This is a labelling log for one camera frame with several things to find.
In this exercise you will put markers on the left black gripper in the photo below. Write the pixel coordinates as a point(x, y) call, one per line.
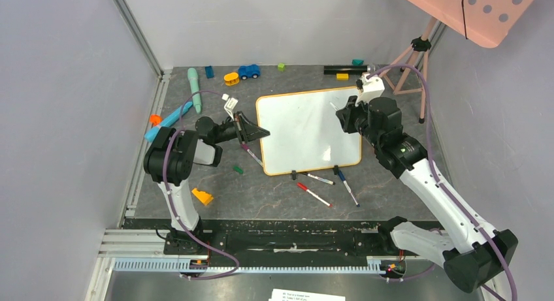
point(245, 130)

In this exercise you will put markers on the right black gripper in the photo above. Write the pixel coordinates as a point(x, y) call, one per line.
point(349, 119)

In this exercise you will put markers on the orange framed whiteboard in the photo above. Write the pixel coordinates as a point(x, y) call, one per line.
point(305, 134)

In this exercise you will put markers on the green whiteboard marker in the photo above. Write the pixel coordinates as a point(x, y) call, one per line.
point(334, 106)

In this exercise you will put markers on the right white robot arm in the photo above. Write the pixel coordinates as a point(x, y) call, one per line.
point(473, 251)

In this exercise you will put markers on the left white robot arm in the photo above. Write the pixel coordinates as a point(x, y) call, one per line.
point(170, 158)

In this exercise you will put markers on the purple whiteboard marker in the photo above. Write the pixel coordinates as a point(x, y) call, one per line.
point(252, 154)

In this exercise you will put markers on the blue whiteboard marker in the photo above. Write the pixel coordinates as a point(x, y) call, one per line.
point(348, 188)

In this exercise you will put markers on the black whiteboard marker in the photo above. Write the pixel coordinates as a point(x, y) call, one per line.
point(318, 178)

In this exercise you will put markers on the red whiteboard marker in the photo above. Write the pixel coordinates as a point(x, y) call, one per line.
point(316, 196)

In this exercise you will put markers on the yellow block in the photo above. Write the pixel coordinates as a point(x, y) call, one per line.
point(342, 76)

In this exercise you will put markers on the teal block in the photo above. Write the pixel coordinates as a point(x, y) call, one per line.
point(357, 62)

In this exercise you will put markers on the yellow oval toy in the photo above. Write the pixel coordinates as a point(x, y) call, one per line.
point(231, 79)

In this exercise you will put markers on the blue toy car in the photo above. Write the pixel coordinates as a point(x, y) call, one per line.
point(249, 71)

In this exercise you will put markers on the dark blue block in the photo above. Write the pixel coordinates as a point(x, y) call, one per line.
point(209, 72)

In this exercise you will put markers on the orange wedge block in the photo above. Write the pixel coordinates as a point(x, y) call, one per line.
point(202, 196)

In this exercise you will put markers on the mint green toy microphone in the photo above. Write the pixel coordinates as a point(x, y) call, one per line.
point(193, 78)

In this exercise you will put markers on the small orange toy piece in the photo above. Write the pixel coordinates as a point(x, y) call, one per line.
point(155, 119)

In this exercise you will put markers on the pink tripod stand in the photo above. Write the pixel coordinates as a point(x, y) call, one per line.
point(416, 55)

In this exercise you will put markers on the blue toy marker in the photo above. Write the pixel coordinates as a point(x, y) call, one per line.
point(167, 121)

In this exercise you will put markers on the white paper sheet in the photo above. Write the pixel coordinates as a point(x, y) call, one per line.
point(289, 295)

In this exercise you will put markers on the pink perforated panel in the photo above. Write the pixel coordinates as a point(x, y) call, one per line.
point(484, 22)

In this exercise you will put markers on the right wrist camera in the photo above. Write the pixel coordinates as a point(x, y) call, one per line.
point(370, 87)

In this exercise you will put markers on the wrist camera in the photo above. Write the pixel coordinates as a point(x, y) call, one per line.
point(370, 87)
point(229, 106)

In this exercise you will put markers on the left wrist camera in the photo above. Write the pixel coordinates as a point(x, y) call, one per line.
point(229, 106)

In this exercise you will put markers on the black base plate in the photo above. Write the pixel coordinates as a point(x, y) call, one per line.
point(284, 243)

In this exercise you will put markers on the grey slotted cable duct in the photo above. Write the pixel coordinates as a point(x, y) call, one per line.
point(196, 266)

